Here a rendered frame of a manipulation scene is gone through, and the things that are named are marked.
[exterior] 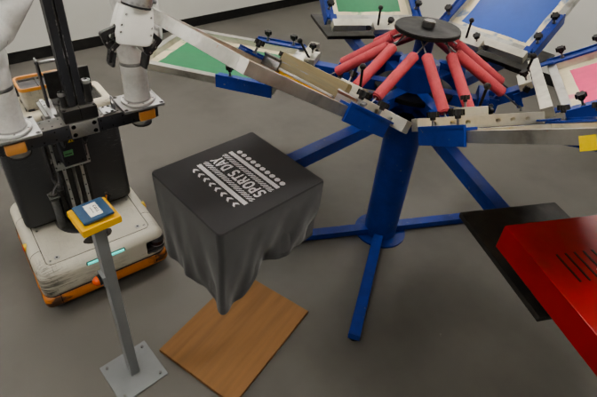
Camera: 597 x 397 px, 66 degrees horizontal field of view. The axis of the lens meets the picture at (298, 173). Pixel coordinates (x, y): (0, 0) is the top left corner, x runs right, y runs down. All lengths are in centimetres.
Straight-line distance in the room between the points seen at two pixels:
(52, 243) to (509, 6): 285
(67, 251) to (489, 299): 224
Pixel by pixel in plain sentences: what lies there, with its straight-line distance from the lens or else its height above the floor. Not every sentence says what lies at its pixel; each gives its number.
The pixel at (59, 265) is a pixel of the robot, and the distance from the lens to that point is 252.
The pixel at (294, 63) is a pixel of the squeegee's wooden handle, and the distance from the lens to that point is 188.
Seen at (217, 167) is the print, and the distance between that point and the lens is 182.
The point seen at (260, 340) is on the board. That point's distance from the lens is 240.
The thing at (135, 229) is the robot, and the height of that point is 28.
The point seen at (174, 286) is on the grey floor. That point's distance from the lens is 266.
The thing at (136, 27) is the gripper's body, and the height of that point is 159.
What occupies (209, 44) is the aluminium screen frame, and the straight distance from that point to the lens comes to 129.
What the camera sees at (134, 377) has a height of 1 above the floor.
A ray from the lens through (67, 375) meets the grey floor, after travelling 247.
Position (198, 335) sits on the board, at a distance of 243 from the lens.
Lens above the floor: 202
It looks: 36 degrees down
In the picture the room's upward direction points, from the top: 5 degrees clockwise
